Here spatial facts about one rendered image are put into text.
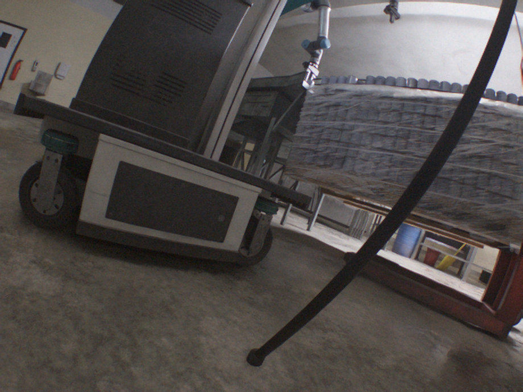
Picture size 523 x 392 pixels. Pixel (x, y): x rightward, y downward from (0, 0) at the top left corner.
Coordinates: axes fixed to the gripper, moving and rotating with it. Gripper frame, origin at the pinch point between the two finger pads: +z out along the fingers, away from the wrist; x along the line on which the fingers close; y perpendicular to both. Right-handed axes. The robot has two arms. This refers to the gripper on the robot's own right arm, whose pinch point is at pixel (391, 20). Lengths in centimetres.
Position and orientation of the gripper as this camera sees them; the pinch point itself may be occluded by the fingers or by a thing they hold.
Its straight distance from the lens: 206.5
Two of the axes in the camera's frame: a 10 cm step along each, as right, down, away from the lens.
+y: 4.2, 1.6, -8.9
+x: 8.5, 2.9, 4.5
